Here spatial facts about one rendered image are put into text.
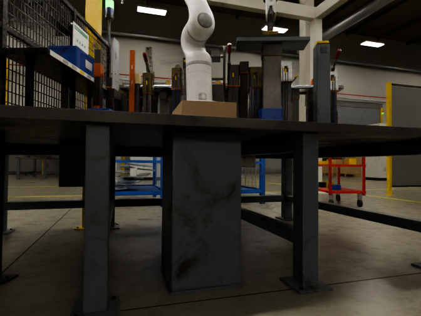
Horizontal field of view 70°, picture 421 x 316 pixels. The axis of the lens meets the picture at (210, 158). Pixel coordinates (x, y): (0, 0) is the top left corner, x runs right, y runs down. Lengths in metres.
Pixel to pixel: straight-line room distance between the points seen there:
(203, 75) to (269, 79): 0.39
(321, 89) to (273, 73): 0.25
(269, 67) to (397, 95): 4.96
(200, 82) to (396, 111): 5.28
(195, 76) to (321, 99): 0.66
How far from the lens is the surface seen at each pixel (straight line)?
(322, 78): 1.69
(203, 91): 1.39
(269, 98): 1.61
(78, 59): 1.90
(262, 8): 6.07
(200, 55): 1.44
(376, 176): 12.12
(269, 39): 1.67
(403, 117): 6.50
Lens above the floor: 0.52
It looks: 1 degrees up
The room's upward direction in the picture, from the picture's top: straight up
